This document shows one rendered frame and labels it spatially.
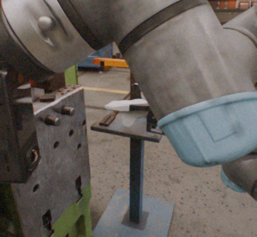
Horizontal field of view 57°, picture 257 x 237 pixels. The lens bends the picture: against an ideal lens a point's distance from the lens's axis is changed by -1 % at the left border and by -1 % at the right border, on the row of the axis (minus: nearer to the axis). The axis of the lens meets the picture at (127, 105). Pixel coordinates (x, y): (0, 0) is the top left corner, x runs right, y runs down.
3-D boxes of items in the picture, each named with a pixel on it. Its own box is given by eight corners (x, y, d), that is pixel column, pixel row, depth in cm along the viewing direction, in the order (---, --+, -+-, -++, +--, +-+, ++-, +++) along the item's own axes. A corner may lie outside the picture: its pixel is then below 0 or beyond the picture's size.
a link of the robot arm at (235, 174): (244, 210, 47) (256, 166, 42) (211, 174, 57) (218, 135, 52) (275, 202, 49) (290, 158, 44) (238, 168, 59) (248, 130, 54)
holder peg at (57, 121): (61, 124, 73) (60, 116, 72) (56, 128, 71) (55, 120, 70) (51, 121, 75) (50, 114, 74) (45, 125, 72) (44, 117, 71)
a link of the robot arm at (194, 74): (287, 101, 21) (230, -6, 21) (275, 165, 13) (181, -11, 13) (210, 126, 27) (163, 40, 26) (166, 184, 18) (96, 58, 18)
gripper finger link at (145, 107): (131, 114, 49) (170, 110, 51) (131, 107, 48) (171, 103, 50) (125, 105, 53) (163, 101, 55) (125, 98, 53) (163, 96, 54)
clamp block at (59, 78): (66, 85, 89) (65, 68, 86) (52, 92, 82) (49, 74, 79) (42, 81, 93) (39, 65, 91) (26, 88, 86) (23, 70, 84)
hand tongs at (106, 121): (139, 83, 153) (139, 81, 152) (145, 84, 152) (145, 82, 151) (98, 125, 101) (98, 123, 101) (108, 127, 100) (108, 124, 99)
